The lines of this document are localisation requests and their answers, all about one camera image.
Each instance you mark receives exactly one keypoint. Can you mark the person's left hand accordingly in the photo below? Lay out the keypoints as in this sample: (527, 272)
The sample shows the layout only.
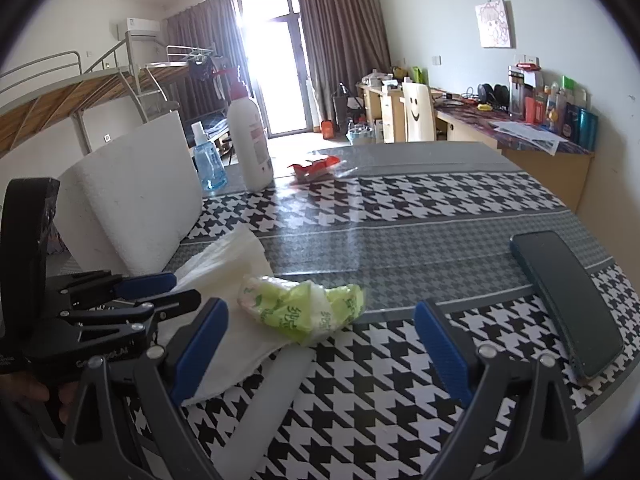
(62, 402)

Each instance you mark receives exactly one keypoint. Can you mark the wooden smiley chair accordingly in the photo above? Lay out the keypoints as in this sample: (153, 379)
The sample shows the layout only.
(419, 112)

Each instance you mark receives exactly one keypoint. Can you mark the black smartphone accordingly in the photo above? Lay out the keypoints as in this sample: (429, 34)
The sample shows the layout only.
(565, 300)

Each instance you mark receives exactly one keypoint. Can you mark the white wall socket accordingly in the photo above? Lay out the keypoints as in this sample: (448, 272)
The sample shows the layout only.
(527, 61)

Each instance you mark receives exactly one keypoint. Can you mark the white paper sheets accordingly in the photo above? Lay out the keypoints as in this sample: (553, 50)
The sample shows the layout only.
(525, 135)

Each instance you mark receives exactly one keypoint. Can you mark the metal bunk bed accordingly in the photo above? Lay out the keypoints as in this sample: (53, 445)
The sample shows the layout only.
(175, 62)
(50, 100)

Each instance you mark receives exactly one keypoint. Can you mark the brown curtain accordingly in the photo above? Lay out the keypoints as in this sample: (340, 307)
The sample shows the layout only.
(345, 40)
(200, 30)

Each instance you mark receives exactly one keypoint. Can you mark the white air conditioner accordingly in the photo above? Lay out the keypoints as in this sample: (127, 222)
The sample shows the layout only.
(139, 29)

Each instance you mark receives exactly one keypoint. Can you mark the row of toiletry bottles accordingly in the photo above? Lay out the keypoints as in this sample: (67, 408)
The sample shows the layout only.
(565, 115)

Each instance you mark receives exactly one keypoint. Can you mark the blue sanitizer bottle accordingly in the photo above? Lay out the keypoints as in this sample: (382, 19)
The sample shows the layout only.
(209, 165)

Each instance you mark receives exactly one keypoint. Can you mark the hanging dark clothes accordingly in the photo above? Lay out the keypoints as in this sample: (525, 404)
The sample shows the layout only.
(205, 70)

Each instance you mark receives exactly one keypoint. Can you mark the white lotion pump bottle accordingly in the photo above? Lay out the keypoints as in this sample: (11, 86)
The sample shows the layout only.
(250, 140)

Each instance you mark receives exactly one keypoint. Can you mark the red snack wrapper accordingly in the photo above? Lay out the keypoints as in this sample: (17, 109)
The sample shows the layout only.
(312, 167)

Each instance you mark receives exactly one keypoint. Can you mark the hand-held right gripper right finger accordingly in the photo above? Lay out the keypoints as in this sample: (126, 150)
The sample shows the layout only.
(442, 350)

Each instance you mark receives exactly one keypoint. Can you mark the white basket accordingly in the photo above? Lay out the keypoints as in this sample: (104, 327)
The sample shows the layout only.
(360, 136)

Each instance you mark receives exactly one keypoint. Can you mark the green bag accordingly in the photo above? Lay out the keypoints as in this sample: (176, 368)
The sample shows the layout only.
(419, 76)

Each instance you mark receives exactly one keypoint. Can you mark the glass balcony door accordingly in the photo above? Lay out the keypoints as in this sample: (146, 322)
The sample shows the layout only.
(280, 70)

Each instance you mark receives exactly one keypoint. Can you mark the houndstooth tablecloth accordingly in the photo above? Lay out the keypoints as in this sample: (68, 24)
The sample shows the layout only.
(400, 240)

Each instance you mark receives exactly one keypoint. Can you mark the orange bag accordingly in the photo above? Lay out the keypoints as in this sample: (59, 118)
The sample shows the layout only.
(327, 130)

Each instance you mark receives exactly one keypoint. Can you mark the white foam box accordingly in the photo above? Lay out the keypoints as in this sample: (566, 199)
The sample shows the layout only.
(130, 195)

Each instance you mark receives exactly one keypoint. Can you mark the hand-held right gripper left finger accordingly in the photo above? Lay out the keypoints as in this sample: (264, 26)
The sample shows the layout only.
(200, 345)

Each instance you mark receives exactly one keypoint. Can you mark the black speakers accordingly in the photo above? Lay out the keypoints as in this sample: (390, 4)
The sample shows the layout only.
(492, 94)

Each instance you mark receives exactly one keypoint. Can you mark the cluttered wooden desk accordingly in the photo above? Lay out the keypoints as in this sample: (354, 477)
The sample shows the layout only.
(380, 110)

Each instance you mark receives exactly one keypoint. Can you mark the green tissue packet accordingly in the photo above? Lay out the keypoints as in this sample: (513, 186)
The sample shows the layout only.
(295, 310)

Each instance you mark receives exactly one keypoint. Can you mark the blue patterned blanket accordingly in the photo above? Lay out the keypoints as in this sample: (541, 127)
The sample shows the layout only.
(57, 240)

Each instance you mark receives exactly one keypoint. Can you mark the wall poster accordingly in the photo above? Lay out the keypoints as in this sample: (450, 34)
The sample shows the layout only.
(495, 24)

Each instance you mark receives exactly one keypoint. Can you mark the wooden desk with patterned cover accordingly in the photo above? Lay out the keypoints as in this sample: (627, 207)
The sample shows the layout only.
(545, 170)

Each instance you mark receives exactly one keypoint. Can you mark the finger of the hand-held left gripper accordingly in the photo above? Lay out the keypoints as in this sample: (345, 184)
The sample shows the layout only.
(165, 307)
(145, 284)

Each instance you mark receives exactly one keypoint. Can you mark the white plastic bag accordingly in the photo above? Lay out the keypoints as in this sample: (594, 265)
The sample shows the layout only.
(225, 260)

